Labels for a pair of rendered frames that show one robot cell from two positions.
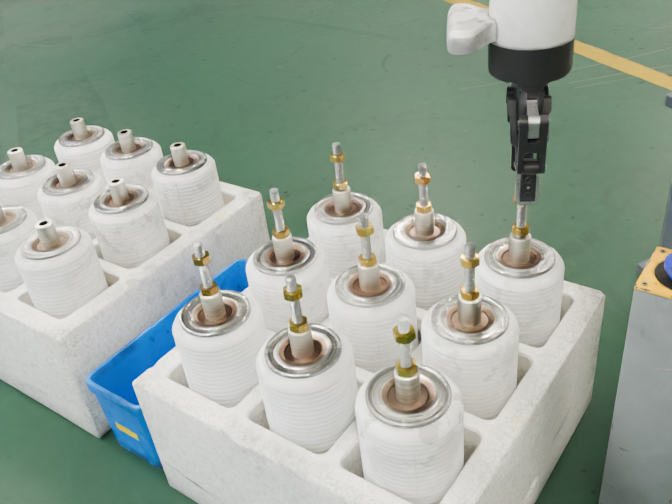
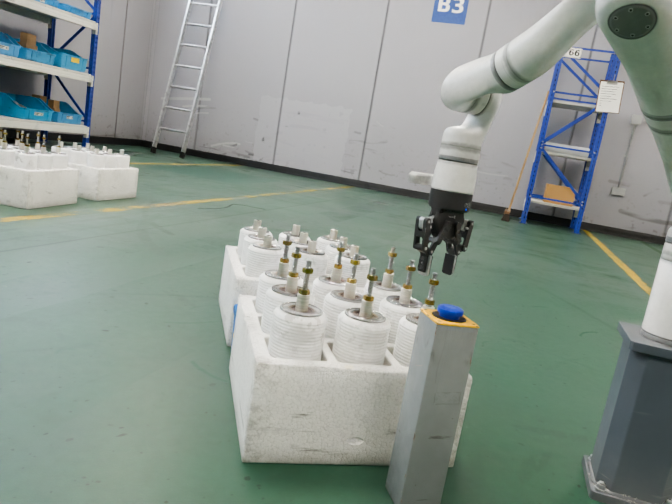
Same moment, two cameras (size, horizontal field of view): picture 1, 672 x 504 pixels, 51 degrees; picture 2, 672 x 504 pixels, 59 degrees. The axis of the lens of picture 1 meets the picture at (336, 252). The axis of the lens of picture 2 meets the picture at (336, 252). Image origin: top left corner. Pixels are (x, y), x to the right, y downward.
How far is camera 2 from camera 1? 0.77 m
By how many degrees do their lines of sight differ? 40
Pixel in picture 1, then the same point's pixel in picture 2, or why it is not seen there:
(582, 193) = not seen: hidden behind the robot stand
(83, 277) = (267, 265)
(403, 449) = (277, 319)
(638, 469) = (400, 448)
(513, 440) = (336, 368)
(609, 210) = not seen: hidden behind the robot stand
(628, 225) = not seen: hidden behind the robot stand
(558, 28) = (451, 182)
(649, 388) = (413, 380)
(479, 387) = (345, 345)
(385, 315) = (339, 304)
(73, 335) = (244, 282)
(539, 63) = (439, 196)
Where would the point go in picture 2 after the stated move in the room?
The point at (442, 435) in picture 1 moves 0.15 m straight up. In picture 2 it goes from (294, 322) to (308, 234)
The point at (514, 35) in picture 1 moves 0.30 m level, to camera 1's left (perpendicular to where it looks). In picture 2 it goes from (434, 180) to (304, 155)
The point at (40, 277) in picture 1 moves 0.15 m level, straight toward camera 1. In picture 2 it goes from (251, 254) to (230, 264)
